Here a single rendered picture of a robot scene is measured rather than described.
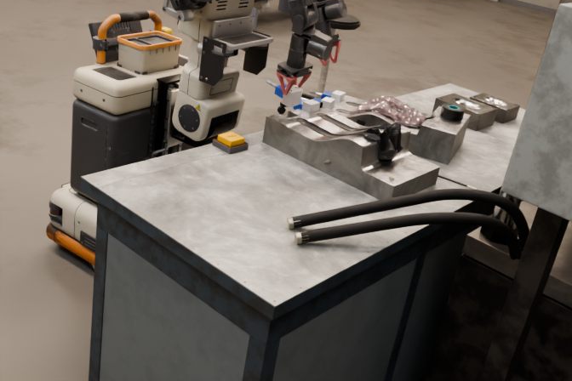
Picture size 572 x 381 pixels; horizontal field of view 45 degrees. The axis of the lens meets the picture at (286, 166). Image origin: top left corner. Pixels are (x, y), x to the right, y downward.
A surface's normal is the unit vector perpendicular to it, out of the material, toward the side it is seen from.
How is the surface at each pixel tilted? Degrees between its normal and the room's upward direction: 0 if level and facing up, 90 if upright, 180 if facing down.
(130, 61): 92
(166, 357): 90
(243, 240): 0
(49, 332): 0
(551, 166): 90
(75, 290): 0
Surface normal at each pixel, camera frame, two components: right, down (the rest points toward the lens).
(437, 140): -0.41, 0.31
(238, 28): 0.81, 0.35
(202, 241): 0.15, -0.90
